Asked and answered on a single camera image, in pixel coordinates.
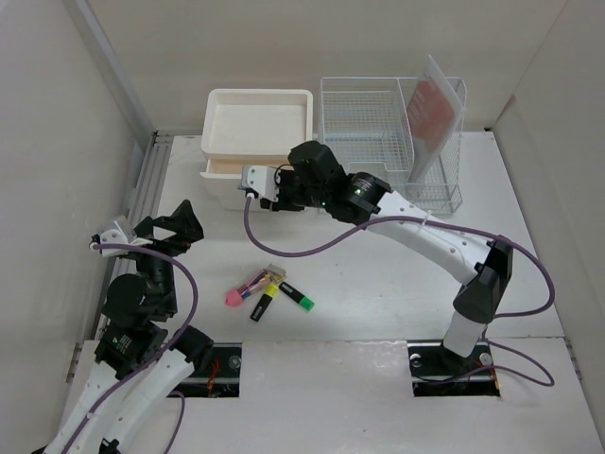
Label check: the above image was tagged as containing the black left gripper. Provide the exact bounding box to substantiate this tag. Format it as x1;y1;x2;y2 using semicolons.
131;199;203;315

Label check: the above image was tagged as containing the white three-drawer storage box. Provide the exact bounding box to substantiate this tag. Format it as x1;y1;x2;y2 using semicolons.
200;89;313;210

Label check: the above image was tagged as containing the red booklet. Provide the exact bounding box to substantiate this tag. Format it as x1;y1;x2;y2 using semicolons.
406;55;464;184

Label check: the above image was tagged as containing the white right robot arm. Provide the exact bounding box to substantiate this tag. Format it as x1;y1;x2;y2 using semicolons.
244;141;513;373

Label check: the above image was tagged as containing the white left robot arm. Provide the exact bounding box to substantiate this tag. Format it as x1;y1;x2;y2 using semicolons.
41;200;214;453

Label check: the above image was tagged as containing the yellow cap black highlighter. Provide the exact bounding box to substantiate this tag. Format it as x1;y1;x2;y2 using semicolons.
250;284;279;323

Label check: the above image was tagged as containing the green cap black highlighter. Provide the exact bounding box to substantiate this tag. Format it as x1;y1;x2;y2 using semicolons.
279;282;315;311

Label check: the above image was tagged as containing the aluminium frame rail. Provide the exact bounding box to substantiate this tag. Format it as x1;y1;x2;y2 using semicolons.
70;0;172;341

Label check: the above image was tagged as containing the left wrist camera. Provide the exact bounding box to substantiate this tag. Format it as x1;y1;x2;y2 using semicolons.
89;216;152;257

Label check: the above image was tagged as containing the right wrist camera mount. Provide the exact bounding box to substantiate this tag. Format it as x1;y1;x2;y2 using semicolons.
238;166;280;201

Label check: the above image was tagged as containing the white wire mesh organizer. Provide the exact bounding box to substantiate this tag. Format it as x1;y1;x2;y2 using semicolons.
319;77;463;217

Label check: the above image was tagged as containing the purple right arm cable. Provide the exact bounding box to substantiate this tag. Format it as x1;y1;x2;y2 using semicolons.
243;188;557;389

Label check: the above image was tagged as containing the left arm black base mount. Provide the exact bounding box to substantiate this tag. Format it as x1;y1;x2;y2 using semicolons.
176;343;242;398

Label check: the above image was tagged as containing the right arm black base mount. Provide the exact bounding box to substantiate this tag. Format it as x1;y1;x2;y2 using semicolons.
407;340;500;397

